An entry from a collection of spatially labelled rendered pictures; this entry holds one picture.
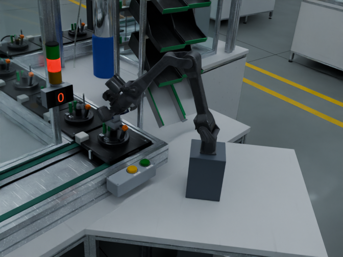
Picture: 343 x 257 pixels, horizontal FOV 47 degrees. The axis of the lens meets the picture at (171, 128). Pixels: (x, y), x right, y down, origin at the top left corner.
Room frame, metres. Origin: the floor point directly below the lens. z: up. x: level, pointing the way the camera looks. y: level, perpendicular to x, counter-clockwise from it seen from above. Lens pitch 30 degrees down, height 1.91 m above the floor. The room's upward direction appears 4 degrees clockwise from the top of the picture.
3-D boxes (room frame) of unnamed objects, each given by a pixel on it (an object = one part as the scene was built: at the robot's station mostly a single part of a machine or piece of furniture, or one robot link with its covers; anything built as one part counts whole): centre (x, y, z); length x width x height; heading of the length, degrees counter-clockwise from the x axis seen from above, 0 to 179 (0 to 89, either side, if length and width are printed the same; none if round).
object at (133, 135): (1.47, 0.25, 0.96); 0.24 x 0.24 x 0.02; 49
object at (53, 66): (1.40, 0.47, 1.34); 0.05 x 0.05 x 0.05
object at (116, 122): (1.47, 0.26, 1.08); 0.08 x 0.04 x 0.07; 50
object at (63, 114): (1.63, 0.45, 1.01); 0.24 x 0.24 x 0.13; 49
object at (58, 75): (1.40, 0.47, 1.29); 0.05 x 0.05 x 0.05
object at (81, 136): (1.46, 0.39, 0.97); 0.05 x 0.05 x 0.04; 49
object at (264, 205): (1.35, -0.15, 0.84); 0.90 x 0.70 x 0.03; 87
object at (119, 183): (1.26, 0.14, 0.93); 0.21 x 0.07 x 0.06; 139
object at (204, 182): (1.30, -0.15, 0.96); 0.14 x 0.14 x 0.20; 87
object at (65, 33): (2.92, 0.77, 1.01); 0.24 x 0.24 x 0.13; 49
